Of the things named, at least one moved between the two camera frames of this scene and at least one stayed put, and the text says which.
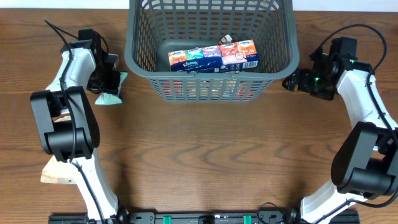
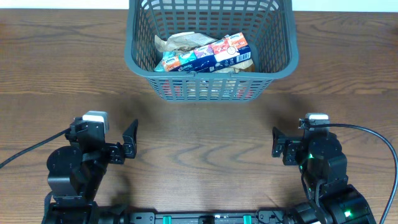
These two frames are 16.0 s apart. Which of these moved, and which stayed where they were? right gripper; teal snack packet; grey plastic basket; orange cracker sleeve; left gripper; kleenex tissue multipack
Moved: kleenex tissue multipack; teal snack packet; right gripper; left gripper
Stayed: orange cracker sleeve; grey plastic basket
